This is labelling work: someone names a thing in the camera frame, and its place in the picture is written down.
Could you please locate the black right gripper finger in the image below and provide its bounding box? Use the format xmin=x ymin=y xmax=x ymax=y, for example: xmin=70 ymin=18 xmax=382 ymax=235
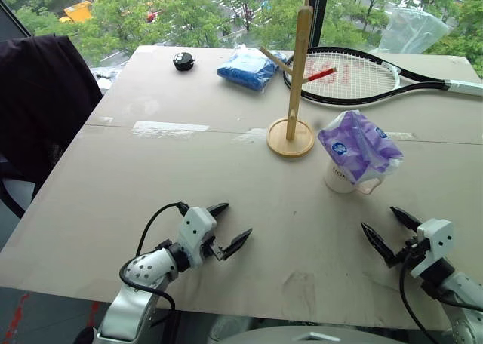
xmin=361 ymin=223 xmax=398 ymax=268
xmin=390 ymin=206 xmax=423 ymax=232

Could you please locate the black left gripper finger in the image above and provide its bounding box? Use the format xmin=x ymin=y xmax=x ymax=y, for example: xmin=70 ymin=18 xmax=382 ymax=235
xmin=220 ymin=229 xmax=253 ymax=263
xmin=206 ymin=202 xmax=230 ymax=219

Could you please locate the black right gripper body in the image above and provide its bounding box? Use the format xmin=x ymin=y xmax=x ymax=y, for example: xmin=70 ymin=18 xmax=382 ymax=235
xmin=393 ymin=235 xmax=432 ymax=267

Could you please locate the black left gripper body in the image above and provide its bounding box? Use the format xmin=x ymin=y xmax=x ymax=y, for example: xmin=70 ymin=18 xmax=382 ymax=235
xmin=201 ymin=236 xmax=227 ymax=263

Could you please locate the wooden mug tree stand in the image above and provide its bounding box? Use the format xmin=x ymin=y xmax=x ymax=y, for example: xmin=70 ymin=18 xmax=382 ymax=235
xmin=259 ymin=5 xmax=337 ymax=158

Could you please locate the purple tissue pack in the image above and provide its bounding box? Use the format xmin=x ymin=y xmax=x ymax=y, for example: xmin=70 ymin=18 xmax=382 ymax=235
xmin=317 ymin=109 xmax=405 ymax=187

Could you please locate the grey rounded robot torso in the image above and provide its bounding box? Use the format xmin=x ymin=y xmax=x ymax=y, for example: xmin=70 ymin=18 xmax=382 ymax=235
xmin=210 ymin=320 xmax=365 ymax=344

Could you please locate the blue plastic-wrapped pack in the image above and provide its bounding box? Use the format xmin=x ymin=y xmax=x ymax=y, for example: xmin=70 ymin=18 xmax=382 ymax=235
xmin=216 ymin=45 xmax=282 ymax=94

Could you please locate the black and white tennis racket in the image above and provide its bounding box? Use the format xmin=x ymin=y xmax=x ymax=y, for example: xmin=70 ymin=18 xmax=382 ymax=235
xmin=281 ymin=46 xmax=483 ymax=108

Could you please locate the black round dotted object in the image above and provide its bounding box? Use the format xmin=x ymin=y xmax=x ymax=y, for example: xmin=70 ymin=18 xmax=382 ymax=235
xmin=172 ymin=51 xmax=198 ymax=72

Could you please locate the clear plastic bag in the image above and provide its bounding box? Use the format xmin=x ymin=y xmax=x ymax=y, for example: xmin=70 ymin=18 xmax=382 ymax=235
xmin=376 ymin=7 xmax=452 ymax=56

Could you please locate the dark cloth on chair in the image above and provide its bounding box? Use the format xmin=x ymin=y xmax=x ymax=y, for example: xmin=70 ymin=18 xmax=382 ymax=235
xmin=0 ymin=34 xmax=104 ymax=189

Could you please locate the yellow truck outside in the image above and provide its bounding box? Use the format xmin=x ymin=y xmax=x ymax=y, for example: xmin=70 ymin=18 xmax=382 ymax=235
xmin=57 ymin=0 xmax=94 ymax=24

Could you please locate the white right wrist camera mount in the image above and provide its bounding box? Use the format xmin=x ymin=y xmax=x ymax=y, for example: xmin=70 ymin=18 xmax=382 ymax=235
xmin=410 ymin=218 xmax=457 ymax=279

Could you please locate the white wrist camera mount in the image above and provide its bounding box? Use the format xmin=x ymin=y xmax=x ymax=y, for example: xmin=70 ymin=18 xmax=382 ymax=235
xmin=410 ymin=218 xmax=457 ymax=279
xmin=176 ymin=207 xmax=219 ymax=266

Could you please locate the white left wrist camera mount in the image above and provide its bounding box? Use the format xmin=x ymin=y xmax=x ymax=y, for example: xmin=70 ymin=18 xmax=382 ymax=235
xmin=176 ymin=207 xmax=219 ymax=266

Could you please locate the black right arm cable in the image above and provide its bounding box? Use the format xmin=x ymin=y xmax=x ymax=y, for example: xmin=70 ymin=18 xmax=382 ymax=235
xmin=398 ymin=251 xmax=443 ymax=344

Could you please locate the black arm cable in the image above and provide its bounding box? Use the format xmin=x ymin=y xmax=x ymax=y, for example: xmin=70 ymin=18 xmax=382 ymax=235
xmin=119 ymin=201 xmax=189 ymax=312
xmin=398 ymin=251 xmax=443 ymax=344

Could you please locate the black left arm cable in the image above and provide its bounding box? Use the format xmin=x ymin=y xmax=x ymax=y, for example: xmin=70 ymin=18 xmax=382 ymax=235
xmin=119 ymin=201 xmax=189 ymax=312

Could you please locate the white cup with handle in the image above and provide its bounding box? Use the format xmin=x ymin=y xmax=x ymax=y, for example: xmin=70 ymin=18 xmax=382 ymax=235
xmin=323 ymin=158 xmax=381 ymax=197

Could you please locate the black chair frame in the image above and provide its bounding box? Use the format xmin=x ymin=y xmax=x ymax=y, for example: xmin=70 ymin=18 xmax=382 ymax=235
xmin=0 ymin=177 xmax=28 ymax=220

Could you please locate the black window frame post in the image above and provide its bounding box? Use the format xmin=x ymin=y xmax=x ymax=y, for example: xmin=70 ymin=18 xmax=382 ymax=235
xmin=311 ymin=0 xmax=332 ymax=51

